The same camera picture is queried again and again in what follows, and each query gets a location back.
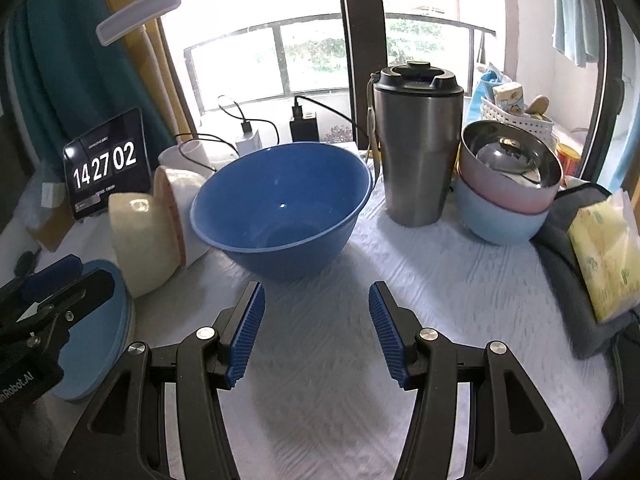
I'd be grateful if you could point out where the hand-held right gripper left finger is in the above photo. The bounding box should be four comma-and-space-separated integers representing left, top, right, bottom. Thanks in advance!
52, 281, 266, 480

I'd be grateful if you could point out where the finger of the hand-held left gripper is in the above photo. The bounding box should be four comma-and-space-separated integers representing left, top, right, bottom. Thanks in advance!
0, 255, 83, 307
0, 269, 117, 347

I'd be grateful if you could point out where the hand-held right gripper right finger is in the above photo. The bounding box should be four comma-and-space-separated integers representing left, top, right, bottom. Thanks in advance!
368, 282, 583, 480

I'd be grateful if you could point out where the blue plate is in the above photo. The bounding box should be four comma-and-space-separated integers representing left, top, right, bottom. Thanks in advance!
52, 259, 137, 402

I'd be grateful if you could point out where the pale green bowl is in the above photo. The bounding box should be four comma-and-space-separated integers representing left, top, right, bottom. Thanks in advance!
108, 191, 182, 298

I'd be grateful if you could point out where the large blue bowl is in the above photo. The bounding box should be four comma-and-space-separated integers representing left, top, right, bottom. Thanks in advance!
190, 142, 375, 283

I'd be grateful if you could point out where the cardboard box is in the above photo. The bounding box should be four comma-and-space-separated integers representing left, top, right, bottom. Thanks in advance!
25, 205, 76, 253

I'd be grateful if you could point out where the small white box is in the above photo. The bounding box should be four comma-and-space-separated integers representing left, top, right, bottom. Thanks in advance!
41, 182, 66, 208

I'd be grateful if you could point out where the black tablet with clock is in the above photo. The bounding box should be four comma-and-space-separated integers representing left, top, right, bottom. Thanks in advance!
62, 107, 152, 221

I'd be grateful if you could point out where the light blue bowl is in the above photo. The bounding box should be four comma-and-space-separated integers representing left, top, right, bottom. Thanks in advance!
456, 180, 551, 246

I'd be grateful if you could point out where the steel tumbler with black lid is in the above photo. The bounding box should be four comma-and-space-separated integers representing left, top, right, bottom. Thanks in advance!
367, 61, 466, 227

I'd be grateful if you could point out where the pastel pink bowl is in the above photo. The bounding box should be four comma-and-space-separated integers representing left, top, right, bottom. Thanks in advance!
457, 160, 561, 216

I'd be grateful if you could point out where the grey bag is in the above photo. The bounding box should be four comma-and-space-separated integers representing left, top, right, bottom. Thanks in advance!
530, 182, 640, 361

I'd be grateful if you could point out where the white charger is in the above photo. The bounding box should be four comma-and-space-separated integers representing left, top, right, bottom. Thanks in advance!
236, 129, 262, 156

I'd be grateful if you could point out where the steel bowl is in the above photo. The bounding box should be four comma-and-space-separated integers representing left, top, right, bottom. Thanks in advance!
460, 121, 563, 190

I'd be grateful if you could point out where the black charger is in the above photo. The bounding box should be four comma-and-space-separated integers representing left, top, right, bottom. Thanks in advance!
290, 112, 320, 143

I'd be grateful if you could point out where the teal curtain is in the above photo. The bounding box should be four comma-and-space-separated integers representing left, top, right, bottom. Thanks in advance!
7, 0, 176, 171

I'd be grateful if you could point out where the yellow tissue pack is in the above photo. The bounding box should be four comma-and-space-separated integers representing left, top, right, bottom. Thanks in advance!
567, 190, 640, 323

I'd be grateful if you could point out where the white plastic basket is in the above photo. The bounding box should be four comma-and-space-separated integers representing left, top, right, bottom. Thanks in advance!
480, 97, 555, 136

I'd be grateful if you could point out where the blue bag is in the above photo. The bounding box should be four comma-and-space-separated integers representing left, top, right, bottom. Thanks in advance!
470, 62, 513, 116

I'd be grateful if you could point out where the printed carton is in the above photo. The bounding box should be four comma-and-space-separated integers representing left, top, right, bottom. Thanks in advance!
492, 82, 525, 113

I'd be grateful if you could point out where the white desk lamp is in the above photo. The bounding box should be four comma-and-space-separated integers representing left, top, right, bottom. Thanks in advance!
96, 0, 217, 183

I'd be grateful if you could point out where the balcony railing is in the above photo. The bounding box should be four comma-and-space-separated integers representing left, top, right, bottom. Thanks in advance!
184, 12, 496, 116

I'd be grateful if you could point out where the light blue hanging towel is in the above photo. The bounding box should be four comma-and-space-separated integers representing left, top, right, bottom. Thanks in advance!
550, 0, 601, 68

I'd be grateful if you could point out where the black charging cable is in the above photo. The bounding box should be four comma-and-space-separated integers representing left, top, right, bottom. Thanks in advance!
292, 94, 373, 148
217, 94, 281, 147

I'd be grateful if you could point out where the dark window frame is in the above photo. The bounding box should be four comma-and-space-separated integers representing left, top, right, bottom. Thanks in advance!
335, 0, 628, 191

